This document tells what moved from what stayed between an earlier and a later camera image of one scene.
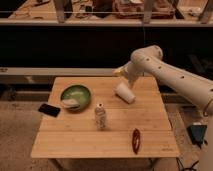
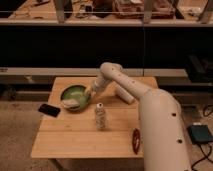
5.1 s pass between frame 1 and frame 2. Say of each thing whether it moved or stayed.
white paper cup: stayed
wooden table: stayed
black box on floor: stayed
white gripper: moved
